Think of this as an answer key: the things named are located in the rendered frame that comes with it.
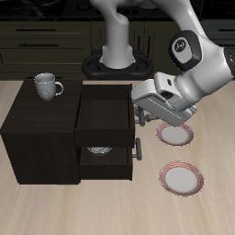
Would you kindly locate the grey patterned bowl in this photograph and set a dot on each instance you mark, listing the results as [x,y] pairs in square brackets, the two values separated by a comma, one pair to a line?
[99,150]

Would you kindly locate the dark kitchen cupboards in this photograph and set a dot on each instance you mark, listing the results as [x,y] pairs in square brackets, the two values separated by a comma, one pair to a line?
[46,39]

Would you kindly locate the dark wooden cabinet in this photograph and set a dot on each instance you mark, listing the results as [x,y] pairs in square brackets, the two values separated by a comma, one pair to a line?
[39,137]

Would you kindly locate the white plate with red rim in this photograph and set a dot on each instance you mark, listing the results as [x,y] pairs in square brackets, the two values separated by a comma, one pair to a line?
[181,179]
[176,137]

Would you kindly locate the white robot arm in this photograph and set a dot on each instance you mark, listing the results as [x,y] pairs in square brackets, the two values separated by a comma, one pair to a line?
[117,42]

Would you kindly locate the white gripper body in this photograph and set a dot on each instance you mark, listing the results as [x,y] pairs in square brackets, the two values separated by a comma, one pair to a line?
[153,102]

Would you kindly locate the grey patterned mug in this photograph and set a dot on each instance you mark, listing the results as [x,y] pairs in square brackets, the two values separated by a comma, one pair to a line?
[45,88]

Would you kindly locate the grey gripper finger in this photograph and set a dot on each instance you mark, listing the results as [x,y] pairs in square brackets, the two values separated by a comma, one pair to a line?
[137,109]
[150,117]

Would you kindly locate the flat black base plate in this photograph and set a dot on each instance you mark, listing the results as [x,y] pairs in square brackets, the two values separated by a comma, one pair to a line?
[91,68]

